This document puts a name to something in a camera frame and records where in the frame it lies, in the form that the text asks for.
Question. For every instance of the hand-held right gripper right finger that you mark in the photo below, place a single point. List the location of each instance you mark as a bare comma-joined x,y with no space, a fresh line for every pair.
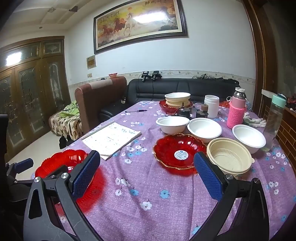
208,178

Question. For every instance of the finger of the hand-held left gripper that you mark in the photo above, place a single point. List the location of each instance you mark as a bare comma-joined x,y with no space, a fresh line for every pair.
23,163

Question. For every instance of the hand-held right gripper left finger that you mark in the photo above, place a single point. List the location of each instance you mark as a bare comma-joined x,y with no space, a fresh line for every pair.
85,173

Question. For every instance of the beige plastic bowl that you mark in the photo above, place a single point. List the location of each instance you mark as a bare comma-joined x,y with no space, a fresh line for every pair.
175,104
229,157

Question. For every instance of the red plastic plate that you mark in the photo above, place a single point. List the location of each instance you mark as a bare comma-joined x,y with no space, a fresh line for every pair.
57,160

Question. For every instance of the red plate with round sticker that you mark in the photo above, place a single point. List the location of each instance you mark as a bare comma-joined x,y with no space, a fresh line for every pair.
171,150

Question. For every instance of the white disposable bowl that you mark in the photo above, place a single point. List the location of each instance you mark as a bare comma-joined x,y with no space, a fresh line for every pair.
203,129
248,136
172,127

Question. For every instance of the black bag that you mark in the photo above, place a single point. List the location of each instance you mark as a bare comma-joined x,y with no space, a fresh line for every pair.
63,141

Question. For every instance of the open handwritten notebook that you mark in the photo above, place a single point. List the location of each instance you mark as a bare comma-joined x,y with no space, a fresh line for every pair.
111,139

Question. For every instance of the leopard print blanket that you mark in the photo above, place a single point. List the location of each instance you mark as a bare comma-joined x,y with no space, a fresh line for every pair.
66,125

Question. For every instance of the purple floral tablecloth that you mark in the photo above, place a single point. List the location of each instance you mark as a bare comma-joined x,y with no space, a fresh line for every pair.
150,185

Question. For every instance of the green cloth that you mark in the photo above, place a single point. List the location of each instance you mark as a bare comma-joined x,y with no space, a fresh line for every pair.
71,107

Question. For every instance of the black cylindrical device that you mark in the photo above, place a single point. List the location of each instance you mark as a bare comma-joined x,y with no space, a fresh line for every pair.
185,114

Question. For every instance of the clear glass cup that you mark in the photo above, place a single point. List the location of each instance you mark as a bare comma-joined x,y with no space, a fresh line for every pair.
196,110

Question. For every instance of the bottle with pink knit sleeve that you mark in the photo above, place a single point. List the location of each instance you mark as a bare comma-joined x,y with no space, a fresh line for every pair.
236,113

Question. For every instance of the wooden glass-door cabinet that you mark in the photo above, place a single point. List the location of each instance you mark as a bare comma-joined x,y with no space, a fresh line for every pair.
30,92

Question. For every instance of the white plastic cup stack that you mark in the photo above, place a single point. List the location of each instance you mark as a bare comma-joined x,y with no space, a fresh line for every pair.
211,106

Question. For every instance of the brown armchair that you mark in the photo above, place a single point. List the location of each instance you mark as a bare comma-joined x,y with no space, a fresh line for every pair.
99,102

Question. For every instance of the red and white bag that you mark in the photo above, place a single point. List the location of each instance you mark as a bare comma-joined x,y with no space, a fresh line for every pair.
224,104

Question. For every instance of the dark pen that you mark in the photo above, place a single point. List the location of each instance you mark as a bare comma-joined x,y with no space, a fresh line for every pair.
136,111

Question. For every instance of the red bowl at back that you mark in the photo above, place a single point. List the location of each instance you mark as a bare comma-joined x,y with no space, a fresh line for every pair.
165,109

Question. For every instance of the clear bottle with teal cap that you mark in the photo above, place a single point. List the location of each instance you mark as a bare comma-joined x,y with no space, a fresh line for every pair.
274,125

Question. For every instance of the cream disposable bowl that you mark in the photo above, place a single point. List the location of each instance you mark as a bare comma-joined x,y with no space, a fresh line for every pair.
177,96

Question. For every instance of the small red tray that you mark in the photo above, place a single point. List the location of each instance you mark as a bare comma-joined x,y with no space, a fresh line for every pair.
113,74

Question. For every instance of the black leather sofa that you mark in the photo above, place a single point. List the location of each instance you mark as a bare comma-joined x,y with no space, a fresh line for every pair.
150,90

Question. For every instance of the black handheld device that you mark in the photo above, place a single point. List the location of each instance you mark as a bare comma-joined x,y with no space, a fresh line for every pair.
156,75
145,76

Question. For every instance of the framed horse painting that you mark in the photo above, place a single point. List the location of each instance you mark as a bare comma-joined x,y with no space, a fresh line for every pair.
138,23

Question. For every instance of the dark ceiling fixture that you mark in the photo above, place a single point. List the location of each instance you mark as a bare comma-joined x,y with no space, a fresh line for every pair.
73,8

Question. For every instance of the yellow wall notice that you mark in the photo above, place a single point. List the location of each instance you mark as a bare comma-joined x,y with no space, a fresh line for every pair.
91,62

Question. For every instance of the wooden door frame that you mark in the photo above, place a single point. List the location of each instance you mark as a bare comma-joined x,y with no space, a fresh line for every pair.
261,58

